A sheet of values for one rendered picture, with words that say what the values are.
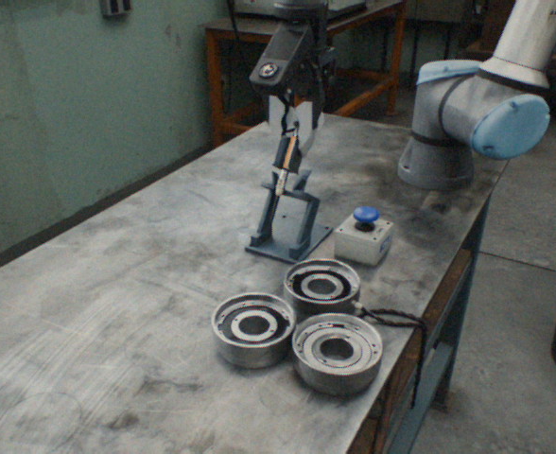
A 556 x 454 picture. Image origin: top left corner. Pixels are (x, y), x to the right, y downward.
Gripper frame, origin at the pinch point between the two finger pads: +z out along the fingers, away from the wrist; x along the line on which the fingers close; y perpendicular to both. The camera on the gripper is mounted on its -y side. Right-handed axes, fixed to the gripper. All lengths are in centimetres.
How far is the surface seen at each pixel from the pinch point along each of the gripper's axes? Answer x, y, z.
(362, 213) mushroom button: -11.7, 1.6, 8.9
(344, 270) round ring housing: -13.2, -8.2, 13.1
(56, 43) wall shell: 148, 81, 14
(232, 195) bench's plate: 17.9, 9.2, 16.3
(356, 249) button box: -12.0, -0.8, 14.0
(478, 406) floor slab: -32, 60, 96
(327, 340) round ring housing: -17.1, -22.3, 13.8
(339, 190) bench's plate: 0.4, 21.3, 16.3
